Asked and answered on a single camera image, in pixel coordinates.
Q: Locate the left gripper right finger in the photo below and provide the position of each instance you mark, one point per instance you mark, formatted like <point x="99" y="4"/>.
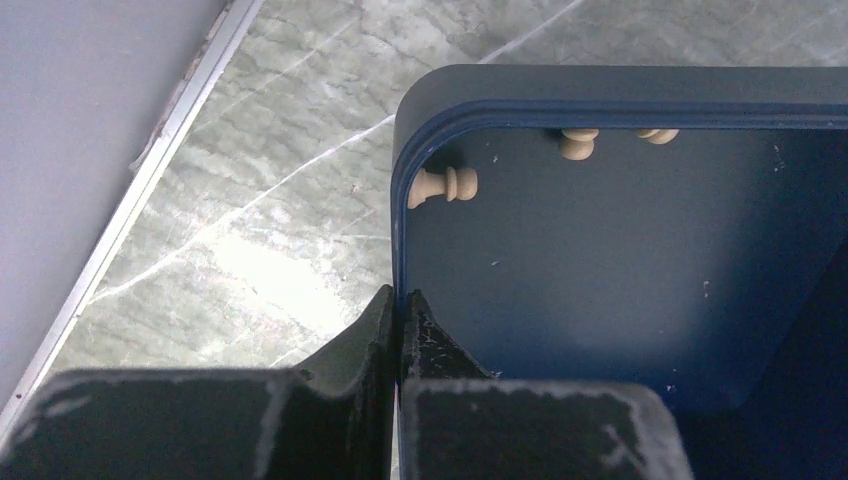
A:
<point x="457" y="420"/>

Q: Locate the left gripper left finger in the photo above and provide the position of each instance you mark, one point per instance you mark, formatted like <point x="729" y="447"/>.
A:
<point x="327" y="417"/>

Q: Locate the dark blue piece box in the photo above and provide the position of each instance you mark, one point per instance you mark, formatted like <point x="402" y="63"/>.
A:
<point x="712" y="269"/>

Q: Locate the white chess pawn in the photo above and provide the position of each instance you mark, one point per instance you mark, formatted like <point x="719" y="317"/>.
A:
<point x="578" y="144"/>
<point x="657" y="136"/>
<point x="454" y="184"/>

